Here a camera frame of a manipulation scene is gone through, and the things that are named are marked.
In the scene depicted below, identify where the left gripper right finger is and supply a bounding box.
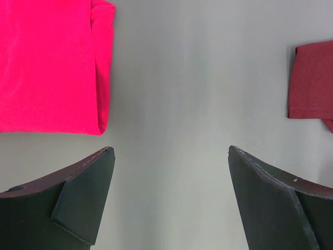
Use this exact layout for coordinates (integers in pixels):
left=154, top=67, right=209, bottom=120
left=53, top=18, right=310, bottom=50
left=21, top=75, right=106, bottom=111
left=228, top=146, right=332, bottom=249

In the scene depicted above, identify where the dark maroon t-shirt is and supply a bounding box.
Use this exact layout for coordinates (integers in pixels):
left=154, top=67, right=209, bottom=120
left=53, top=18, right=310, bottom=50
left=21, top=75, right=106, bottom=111
left=287, top=41, right=332, bottom=131

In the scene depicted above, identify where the folded bright red t-shirt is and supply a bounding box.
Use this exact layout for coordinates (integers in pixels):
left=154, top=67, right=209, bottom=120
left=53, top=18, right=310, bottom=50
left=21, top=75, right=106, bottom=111
left=1, top=1, right=116, bottom=135

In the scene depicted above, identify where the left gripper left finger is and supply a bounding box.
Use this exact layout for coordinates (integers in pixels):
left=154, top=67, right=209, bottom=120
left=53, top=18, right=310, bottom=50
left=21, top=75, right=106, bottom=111
left=1, top=146, right=115, bottom=250

